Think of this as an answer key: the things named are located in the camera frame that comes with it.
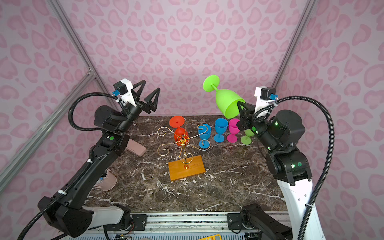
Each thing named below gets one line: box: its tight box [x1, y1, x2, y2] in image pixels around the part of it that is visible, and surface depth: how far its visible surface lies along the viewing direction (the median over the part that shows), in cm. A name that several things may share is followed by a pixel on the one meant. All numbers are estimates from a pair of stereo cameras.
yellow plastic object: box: [199, 234, 222, 240], surface depth 70 cm
